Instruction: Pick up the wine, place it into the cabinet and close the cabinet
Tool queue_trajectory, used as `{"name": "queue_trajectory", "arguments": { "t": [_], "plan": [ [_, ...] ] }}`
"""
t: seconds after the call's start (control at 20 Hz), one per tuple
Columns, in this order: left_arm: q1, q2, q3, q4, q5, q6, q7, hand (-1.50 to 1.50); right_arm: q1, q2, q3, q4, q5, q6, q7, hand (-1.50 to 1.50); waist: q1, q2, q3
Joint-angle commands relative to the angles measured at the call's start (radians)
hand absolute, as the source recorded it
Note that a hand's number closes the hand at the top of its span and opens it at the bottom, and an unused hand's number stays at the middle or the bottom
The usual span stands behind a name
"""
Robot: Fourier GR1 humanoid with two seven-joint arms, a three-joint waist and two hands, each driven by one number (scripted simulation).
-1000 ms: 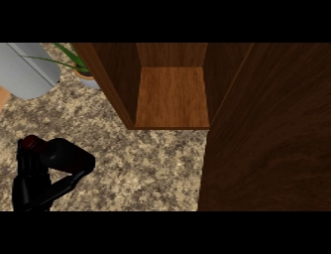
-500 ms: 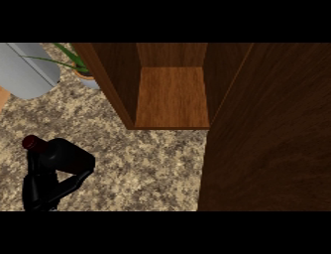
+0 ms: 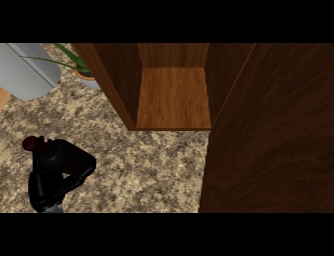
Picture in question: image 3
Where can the dark brown cabinet door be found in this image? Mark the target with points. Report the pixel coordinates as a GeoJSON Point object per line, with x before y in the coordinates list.
{"type": "Point", "coordinates": [282, 133]}

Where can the brown wooden cabinet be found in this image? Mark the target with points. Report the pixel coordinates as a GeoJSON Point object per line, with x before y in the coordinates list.
{"type": "Point", "coordinates": [171, 100]}

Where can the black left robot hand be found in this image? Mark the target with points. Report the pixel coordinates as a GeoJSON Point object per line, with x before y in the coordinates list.
{"type": "Point", "coordinates": [46, 191]}

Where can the green potted plant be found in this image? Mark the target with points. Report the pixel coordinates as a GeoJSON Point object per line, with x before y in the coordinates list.
{"type": "Point", "coordinates": [83, 71]}

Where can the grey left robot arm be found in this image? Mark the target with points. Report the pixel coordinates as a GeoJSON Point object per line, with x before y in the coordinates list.
{"type": "Point", "coordinates": [53, 209]}

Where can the dark wine bottle red cap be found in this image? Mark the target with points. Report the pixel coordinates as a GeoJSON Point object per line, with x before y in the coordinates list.
{"type": "Point", "coordinates": [62, 155]}

